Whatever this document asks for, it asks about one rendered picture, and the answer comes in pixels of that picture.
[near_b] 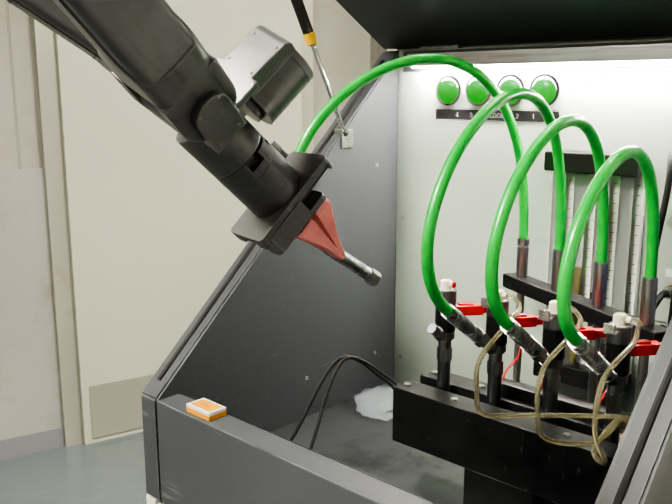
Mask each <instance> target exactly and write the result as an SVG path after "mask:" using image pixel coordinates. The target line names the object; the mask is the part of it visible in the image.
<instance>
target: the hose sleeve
mask: <svg viewBox="0 0 672 504"><path fill-rule="evenodd" d="M322 252H323V251H322ZM323 253H325V252H323ZM325 254H326V255H328V256H329V257H331V258H332V259H333V260H335V261H337V262H338V263H340V264H341V265H343V266H344V267H346V268H348V269H349V270H351V271H352V272H353V273H355V274H357V275H358V276H360V277H361V278H363V279H364V280H367V279H369V278H370V277H371V275H372V269H371V268H370V267H368V266H367V265H366V264H364V263H362V262H361V261H359V260H358V259H356V258H355V257H353V256H352V255H350V254H349V253H347V252H346V251H345V254H346V256H345V258H344V259H343V260H339V259H336V258H334V257H332V256H330V255H329V254H327V253H325Z"/></svg>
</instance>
